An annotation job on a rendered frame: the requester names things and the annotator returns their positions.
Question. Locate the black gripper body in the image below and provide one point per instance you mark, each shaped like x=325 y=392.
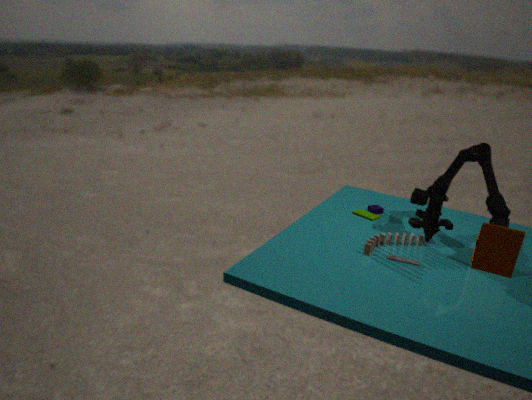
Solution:
x=432 y=218

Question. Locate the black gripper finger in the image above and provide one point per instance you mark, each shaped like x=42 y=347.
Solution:
x=427 y=233
x=433 y=232

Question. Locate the purple block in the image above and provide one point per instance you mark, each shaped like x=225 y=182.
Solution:
x=375 y=209

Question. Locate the green flat rectangular block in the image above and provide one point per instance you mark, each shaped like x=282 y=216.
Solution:
x=366 y=215

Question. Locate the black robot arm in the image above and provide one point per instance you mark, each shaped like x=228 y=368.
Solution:
x=437 y=191

